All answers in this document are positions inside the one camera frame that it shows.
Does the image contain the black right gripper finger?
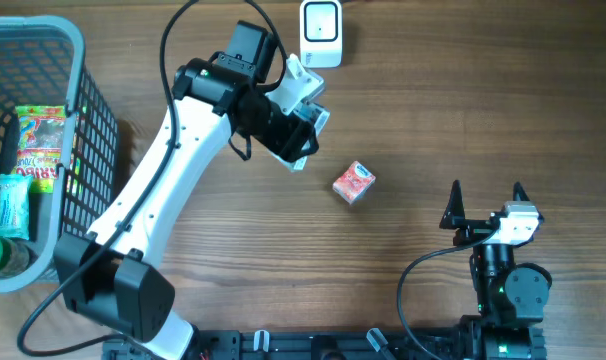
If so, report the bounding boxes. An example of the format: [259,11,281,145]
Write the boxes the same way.
[513,182,530,202]
[439,180,466,230]

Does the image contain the white carton box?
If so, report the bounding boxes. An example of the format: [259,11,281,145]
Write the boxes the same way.
[275,102,331,173]

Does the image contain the red tissue pack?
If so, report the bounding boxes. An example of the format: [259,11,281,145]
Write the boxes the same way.
[332,161,376,204]

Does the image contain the Haribo gummy candy bag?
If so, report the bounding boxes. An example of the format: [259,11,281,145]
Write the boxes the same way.
[12,105,67,194]

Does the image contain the teal wet wipes pack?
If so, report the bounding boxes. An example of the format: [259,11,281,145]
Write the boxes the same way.
[0,174,33,240]

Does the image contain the green lid jar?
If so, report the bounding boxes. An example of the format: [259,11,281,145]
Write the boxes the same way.
[0,237,30,278]

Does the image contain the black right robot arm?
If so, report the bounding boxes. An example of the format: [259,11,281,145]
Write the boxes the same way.
[439,181,553,360]

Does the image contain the white barcode scanner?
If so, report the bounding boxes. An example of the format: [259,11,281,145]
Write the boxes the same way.
[299,0,343,68]

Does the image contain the grey plastic mesh basket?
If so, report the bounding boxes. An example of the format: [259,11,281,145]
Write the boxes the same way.
[0,16,119,293]

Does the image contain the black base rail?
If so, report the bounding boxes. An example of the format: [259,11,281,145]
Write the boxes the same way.
[101,327,548,360]

